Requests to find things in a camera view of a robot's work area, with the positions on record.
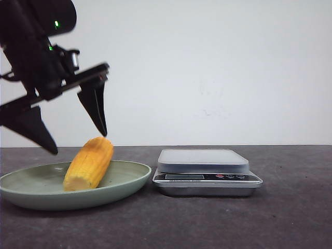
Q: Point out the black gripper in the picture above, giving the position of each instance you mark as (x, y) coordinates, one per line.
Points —
(56, 75)

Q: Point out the yellow corn cob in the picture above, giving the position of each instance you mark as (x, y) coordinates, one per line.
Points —
(89, 165)

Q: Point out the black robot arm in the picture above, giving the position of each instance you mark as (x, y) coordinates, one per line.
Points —
(26, 27)

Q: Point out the green round plate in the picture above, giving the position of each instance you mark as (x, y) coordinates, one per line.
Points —
(41, 187)

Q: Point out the silver digital kitchen scale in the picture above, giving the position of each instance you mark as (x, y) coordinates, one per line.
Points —
(204, 172)

